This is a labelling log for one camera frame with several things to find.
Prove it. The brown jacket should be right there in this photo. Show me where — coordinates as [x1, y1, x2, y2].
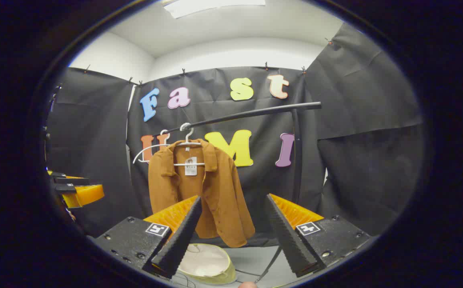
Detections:
[148, 139, 256, 248]

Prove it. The black clothes rack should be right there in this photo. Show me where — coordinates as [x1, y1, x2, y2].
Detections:
[153, 101, 322, 283]

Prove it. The black backdrop cloth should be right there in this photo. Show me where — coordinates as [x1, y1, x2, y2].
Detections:
[46, 22, 424, 246]

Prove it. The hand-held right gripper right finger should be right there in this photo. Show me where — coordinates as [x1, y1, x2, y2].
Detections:
[265, 194, 372, 278]

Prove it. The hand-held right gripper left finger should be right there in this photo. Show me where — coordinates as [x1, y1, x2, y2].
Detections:
[94, 195, 203, 279]

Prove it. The white plastic hanger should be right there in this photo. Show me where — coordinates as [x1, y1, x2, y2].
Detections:
[173, 123, 206, 167]
[132, 129, 172, 164]

